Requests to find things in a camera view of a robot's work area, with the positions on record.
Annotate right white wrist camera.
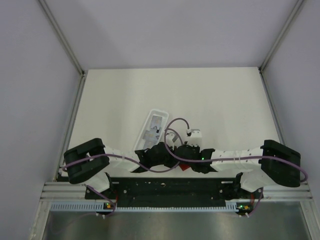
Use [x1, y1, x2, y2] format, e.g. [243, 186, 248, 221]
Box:
[186, 129, 202, 148]

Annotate middle card in basket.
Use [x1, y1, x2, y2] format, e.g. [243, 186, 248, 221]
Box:
[150, 115, 163, 133]

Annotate white slotted cable duct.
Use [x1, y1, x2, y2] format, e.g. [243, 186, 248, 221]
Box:
[50, 201, 253, 212]

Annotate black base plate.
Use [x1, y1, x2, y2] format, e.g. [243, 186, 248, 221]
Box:
[85, 177, 262, 207]

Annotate aluminium frame rail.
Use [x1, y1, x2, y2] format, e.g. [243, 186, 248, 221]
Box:
[40, 182, 86, 201]

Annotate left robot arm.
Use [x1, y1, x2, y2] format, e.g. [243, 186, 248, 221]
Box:
[62, 138, 179, 199]

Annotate red leather card holder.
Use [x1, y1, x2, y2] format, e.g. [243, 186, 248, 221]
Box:
[179, 163, 190, 171]

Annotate white plastic basket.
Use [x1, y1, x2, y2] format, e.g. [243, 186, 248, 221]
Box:
[133, 109, 169, 151]

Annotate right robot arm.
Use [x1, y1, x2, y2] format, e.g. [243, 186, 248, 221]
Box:
[171, 140, 302, 198]

